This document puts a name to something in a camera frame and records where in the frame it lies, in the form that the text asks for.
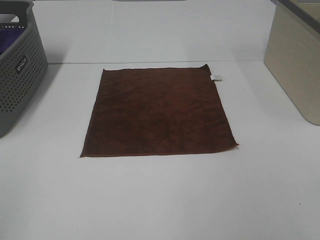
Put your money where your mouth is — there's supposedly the beige storage bin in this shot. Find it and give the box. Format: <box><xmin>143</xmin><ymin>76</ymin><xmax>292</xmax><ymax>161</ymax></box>
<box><xmin>263</xmin><ymin>0</ymin><xmax>320</xmax><ymax>125</ymax></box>

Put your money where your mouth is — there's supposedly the brown towel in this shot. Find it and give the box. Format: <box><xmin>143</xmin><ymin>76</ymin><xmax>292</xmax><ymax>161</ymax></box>
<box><xmin>81</xmin><ymin>65</ymin><xmax>237</xmax><ymax>157</ymax></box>

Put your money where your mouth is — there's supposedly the grey perforated laundry basket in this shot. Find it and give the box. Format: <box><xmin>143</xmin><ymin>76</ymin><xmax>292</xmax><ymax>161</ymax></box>
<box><xmin>0</xmin><ymin>0</ymin><xmax>48</xmax><ymax>136</ymax></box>

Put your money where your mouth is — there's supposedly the purple cloth in basket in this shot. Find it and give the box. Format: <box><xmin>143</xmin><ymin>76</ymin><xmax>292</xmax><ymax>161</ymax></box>
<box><xmin>0</xmin><ymin>28</ymin><xmax>24</xmax><ymax>54</ymax></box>

